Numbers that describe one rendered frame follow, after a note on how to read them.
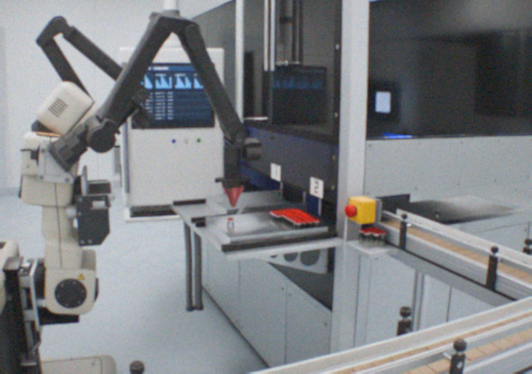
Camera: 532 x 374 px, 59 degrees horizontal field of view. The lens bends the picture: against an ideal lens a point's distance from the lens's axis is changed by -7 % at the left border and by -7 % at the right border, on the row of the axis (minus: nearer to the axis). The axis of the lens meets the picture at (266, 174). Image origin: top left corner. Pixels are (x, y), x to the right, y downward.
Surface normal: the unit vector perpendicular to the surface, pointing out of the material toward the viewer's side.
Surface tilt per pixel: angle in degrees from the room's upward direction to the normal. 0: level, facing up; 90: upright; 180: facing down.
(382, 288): 90
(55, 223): 90
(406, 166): 90
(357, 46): 90
